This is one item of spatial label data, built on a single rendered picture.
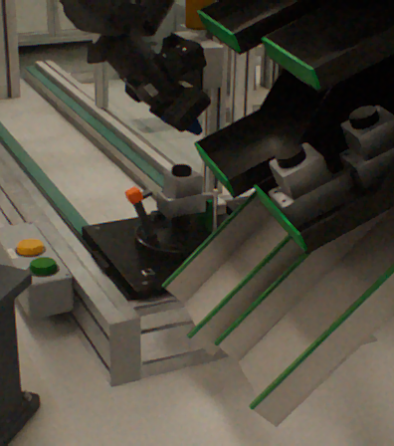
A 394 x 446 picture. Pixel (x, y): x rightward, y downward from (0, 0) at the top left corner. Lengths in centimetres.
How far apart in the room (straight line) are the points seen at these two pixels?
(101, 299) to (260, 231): 25
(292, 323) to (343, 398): 24
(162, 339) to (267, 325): 23
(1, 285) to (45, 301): 24
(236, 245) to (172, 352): 20
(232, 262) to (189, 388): 20
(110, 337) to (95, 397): 9
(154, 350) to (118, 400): 9
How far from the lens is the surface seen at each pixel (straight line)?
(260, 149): 103
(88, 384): 123
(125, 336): 118
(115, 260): 131
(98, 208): 162
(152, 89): 122
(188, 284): 114
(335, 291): 99
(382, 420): 119
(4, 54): 228
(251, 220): 112
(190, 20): 145
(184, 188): 130
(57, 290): 129
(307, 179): 86
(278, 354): 99
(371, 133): 88
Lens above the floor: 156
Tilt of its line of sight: 25 degrees down
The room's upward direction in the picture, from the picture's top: 2 degrees clockwise
